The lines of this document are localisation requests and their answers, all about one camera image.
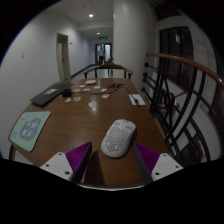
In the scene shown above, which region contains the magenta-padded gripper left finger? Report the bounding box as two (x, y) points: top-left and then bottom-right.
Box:
(39, 141), (106, 186)

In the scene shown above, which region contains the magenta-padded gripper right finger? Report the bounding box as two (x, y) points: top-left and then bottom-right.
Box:
(132, 141), (184, 185)

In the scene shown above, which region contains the white perforated computer mouse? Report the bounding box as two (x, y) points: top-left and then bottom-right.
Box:
(100, 118), (138, 159)

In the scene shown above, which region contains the mint green printed mouse pad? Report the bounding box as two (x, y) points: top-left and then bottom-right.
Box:
(9, 110), (52, 153)

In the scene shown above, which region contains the black closed laptop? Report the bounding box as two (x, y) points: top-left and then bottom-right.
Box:
(29, 83), (75, 108)

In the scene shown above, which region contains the white paper sheet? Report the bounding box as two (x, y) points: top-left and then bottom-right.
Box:
(128, 93), (147, 107)

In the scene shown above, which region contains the small black box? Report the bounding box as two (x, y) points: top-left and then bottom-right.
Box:
(61, 88), (73, 98)

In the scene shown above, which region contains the black railing with wooden handrail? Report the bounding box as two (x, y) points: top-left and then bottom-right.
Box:
(141, 52), (224, 168)

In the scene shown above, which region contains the pale side door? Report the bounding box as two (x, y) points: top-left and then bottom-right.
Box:
(55, 33), (72, 82)

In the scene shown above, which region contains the dark window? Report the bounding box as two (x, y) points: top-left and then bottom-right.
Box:
(159, 26), (195, 90)

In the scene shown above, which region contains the wooden armchair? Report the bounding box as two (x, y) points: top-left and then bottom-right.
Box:
(83, 61), (134, 80)

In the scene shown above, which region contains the person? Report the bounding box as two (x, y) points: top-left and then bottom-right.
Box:
(98, 47), (105, 65)

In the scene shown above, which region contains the glass double door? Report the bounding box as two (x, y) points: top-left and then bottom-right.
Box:
(94, 42), (113, 65)

